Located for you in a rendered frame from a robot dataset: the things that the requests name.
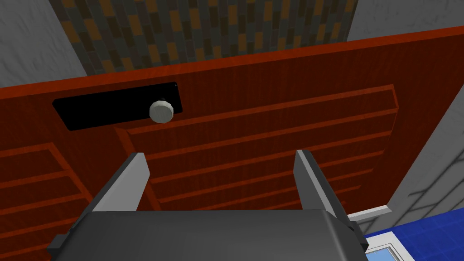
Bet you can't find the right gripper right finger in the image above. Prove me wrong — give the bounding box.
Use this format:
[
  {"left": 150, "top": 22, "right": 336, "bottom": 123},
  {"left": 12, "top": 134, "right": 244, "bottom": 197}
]
[{"left": 293, "top": 149, "right": 349, "bottom": 220}]

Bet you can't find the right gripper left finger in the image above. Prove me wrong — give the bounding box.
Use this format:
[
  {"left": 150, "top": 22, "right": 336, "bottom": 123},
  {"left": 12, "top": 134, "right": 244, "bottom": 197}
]
[{"left": 92, "top": 152, "right": 151, "bottom": 213}]

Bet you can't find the red-brown wooden door leaf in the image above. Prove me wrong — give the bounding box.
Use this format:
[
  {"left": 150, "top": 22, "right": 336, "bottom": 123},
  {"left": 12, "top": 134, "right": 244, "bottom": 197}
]
[{"left": 0, "top": 26, "right": 464, "bottom": 261}]

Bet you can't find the black door lock plate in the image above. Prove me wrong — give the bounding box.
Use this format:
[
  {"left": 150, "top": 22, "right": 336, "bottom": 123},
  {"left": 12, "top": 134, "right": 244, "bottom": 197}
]
[{"left": 52, "top": 82, "right": 184, "bottom": 131}]

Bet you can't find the grey round door knob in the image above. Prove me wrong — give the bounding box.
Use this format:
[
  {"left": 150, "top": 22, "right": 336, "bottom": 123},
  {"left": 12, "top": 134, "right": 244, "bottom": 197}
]
[{"left": 149, "top": 100, "right": 174, "bottom": 124}]

